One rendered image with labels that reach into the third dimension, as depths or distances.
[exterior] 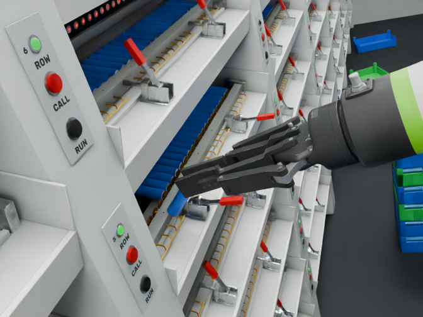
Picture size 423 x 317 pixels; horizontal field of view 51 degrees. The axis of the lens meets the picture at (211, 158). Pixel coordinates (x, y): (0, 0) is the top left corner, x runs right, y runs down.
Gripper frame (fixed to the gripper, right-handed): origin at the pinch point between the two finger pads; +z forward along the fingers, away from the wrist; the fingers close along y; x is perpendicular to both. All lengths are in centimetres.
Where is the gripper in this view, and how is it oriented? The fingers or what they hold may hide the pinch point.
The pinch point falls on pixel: (204, 177)
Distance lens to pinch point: 60.2
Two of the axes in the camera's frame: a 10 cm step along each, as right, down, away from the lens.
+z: -8.3, 2.8, 4.8
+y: -2.8, 5.5, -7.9
